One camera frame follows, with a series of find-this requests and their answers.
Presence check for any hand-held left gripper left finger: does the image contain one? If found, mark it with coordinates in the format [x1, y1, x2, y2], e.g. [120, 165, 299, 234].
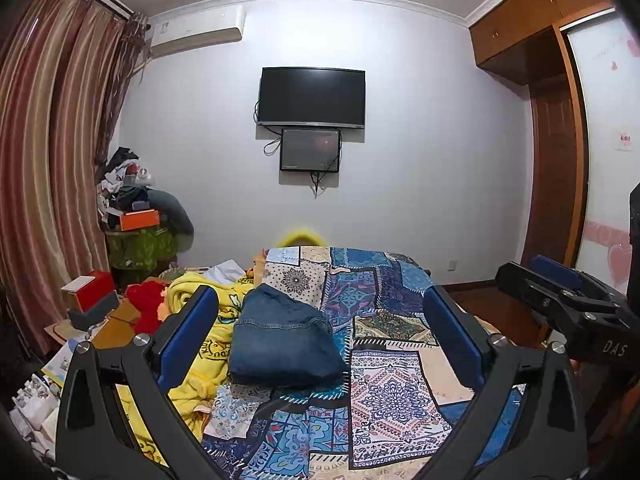
[54, 284, 228, 480]

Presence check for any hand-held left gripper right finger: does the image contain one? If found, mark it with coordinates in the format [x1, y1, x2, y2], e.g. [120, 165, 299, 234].
[410, 285, 591, 480]

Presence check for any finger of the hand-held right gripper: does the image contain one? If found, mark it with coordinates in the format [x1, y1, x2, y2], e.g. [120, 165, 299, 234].
[495, 261, 621, 332]
[531, 254, 632, 307]

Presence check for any blue denim jacket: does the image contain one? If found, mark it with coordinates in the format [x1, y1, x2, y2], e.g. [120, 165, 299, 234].
[227, 284, 349, 389]

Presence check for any pile of mixed clothes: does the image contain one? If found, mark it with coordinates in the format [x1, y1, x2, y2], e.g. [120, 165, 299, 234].
[95, 146, 156, 221]

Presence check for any yellow printed blanket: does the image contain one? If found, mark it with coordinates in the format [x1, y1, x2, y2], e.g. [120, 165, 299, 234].
[134, 255, 267, 467]

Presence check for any red plush toy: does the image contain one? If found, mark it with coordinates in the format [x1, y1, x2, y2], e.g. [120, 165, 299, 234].
[125, 281, 174, 336]

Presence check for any white cloth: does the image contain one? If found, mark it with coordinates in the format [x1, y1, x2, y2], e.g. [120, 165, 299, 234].
[204, 259, 247, 287]

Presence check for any patchwork printed bedspread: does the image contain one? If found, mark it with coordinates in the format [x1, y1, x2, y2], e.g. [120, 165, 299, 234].
[200, 246, 532, 480]

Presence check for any wooden desk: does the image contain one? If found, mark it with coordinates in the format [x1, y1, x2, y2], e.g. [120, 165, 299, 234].
[44, 300, 166, 352]

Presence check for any green patterned cloth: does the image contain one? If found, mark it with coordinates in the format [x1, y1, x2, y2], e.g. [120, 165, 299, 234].
[105, 227, 179, 272]

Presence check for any grey device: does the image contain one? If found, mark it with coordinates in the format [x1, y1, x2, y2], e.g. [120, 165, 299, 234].
[67, 292, 121, 332]

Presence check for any wooden wardrobe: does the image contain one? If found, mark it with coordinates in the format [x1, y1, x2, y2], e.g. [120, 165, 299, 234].
[468, 0, 617, 332]

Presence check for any red and white box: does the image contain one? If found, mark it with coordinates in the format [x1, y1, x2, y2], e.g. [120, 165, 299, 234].
[61, 270, 117, 313]

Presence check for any dark grey padded cloth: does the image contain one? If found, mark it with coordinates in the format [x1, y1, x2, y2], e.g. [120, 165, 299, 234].
[145, 189, 195, 237]

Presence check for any orange box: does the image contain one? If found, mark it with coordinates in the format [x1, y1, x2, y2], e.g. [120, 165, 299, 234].
[118, 208, 162, 232]

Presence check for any yellow plush item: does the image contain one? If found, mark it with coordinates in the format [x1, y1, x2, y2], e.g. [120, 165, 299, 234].
[275, 227, 329, 249]

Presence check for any pile of papers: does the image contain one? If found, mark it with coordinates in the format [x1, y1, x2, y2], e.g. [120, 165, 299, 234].
[10, 339, 77, 442]

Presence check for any striped brown curtain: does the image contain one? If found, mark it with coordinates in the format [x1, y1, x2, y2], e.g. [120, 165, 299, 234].
[0, 0, 152, 361]

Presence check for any white air conditioner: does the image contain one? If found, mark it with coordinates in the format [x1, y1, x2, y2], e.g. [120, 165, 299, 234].
[147, 4, 246, 59]

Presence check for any small black wall monitor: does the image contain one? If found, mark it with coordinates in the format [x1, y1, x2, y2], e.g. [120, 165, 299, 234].
[279, 128, 343, 173]

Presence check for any black wall television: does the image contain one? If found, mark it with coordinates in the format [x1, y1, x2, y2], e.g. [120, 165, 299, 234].
[256, 66, 367, 130]

